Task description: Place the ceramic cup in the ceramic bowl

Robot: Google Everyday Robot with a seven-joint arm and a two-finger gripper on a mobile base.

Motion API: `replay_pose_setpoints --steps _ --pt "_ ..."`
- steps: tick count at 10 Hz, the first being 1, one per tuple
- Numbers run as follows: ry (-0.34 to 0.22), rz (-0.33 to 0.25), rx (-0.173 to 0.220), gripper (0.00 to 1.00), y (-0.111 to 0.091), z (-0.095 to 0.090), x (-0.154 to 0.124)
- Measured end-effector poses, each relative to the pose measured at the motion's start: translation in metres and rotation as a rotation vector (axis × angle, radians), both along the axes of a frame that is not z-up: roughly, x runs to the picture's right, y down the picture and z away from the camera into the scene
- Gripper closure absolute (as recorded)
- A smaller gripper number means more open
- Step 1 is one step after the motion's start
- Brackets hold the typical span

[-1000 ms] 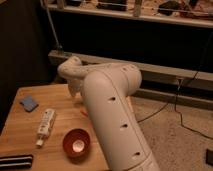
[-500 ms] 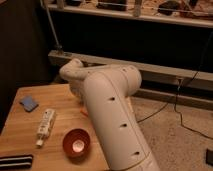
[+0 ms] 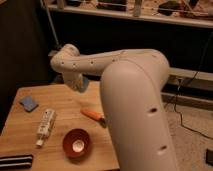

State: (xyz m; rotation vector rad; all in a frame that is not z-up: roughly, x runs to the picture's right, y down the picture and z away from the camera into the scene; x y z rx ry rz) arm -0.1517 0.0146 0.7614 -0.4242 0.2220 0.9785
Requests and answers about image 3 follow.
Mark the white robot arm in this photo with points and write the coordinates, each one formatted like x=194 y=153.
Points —
x=131 y=81

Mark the black box on floor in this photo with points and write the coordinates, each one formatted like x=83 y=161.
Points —
x=209 y=157

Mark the wooden table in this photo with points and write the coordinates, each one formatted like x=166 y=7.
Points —
x=19 y=134

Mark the blue sponge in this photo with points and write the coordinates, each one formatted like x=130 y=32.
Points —
x=28 y=103

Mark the blue ceramic cup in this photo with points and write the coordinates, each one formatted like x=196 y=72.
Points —
x=83 y=87

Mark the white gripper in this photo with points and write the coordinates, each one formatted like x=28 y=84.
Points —
x=73 y=80

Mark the white tube bottle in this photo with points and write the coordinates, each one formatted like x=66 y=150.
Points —
x=45 y=126

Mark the orange toy carrot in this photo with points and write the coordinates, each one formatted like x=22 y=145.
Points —
x=95 y=116

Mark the red ceramic bowl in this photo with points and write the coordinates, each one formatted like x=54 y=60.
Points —
x=76 y=143

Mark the metal shelf rail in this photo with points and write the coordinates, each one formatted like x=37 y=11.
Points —
x=195 y=13

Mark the metal rod stand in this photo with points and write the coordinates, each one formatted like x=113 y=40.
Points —
x=57 y=45

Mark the black white striped cloth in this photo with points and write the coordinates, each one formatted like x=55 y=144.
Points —
x=16 y=162

